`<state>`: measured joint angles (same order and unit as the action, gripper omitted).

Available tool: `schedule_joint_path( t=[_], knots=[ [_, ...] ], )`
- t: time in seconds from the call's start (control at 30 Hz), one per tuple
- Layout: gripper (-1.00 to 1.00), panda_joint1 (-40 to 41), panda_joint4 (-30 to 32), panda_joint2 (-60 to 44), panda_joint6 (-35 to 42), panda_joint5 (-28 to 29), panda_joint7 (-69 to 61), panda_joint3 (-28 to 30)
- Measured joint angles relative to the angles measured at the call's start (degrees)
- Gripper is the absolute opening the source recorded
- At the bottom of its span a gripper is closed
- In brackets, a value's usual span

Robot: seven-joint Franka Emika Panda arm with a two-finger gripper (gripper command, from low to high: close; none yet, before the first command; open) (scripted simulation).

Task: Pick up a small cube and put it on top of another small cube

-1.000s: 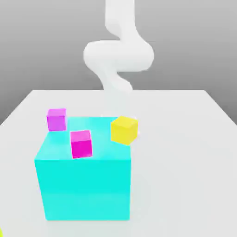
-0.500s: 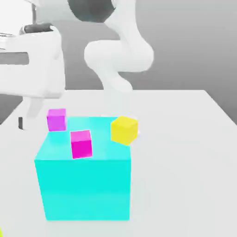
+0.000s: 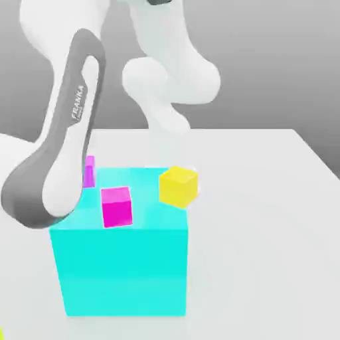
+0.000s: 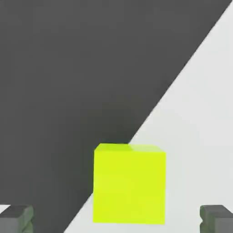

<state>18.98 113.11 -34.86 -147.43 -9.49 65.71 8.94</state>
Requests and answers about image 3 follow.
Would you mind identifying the large cyan box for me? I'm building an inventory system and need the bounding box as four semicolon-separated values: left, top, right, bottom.
48;167;189;317

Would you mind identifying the small yellow cube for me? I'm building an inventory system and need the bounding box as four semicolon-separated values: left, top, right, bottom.
158;165;199;210

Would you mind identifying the small magenta cube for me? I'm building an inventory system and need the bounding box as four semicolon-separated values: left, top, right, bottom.
100;186;133;229
82;155;96;189

